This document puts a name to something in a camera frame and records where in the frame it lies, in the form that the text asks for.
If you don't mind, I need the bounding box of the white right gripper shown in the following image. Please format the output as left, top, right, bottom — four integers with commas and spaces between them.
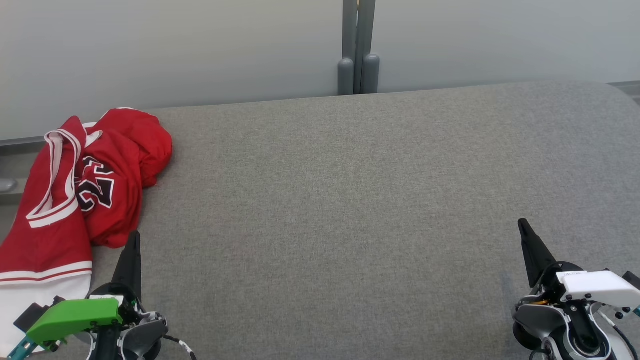
518, 218, 640, 311

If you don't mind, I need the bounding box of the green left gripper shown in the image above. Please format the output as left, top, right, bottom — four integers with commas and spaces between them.
26, 230, 145, 349

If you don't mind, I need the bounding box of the red and white sports shirt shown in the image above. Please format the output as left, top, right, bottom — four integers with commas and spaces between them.
82, 107, 173, 190
0, 116, 146, 353

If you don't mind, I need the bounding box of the grey fabric sofa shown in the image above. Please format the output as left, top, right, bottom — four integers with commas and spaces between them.
0, 80, 640, 360

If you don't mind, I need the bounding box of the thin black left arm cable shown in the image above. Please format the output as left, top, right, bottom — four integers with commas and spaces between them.
162, 334, 198, 360

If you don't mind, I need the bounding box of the left camera cable teal plug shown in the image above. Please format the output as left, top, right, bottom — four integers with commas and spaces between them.
7, 336, 41, 360

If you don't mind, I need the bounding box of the grey wall base rail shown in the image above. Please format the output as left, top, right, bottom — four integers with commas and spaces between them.
0, 135, 53, 149
607, 81, 640, 103

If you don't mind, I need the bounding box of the grey partition post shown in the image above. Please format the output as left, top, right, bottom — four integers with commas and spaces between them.
337, 0, 381, 96

